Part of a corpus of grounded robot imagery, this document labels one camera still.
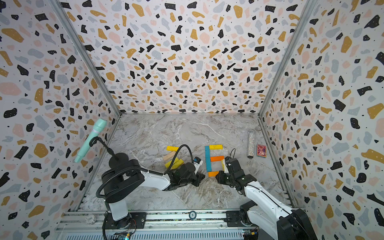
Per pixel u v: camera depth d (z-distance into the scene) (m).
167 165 0.92
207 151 1.00
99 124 0.71
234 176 0.66
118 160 0.92
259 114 1.25
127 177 0.52
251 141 1.03
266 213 0.44
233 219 0.74
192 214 0.76
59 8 0.69
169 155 0.97
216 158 0.97
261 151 1.00
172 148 1.00
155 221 0.75
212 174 0.90
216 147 1.02
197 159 0.81
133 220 0.73
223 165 0.94
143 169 0.52
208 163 0.95
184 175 0.69
